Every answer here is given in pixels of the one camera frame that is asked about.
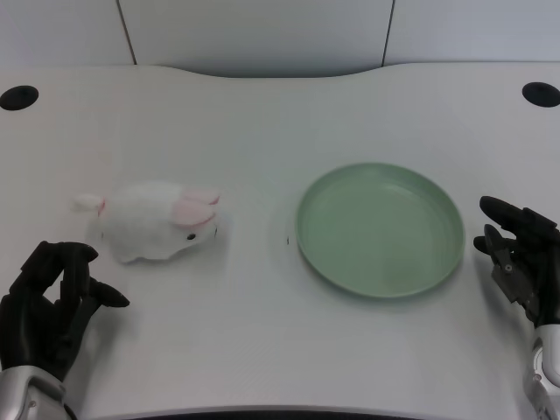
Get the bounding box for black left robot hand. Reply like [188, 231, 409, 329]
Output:
[0, 240, 131, 387]

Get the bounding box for black table cable grommet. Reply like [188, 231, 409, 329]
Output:
[0, 85, 39, 111]
[521, 81, 560, 108]

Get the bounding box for white pink-eared rabbit doll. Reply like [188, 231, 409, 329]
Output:
[72, 181, 221, 264]

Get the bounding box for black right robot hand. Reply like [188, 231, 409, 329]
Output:
[473, 195, 560, 330]

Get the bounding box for green round plate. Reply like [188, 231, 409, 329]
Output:
[294, 162, 466, 299]

